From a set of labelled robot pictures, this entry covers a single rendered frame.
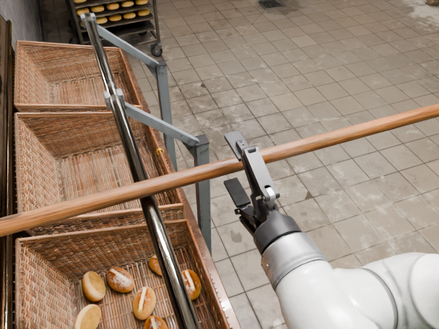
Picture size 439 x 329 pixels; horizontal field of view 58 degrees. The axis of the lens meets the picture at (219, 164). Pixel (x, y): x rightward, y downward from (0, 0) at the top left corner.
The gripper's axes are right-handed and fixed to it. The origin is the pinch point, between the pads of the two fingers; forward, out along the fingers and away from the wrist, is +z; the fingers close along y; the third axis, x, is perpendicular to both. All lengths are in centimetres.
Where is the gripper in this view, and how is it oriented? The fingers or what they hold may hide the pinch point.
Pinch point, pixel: (234, 163)
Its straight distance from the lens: 75.3
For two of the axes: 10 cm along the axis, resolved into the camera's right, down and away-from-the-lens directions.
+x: 9.3, -2.5, 2.6
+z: -3.6, -6.5, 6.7
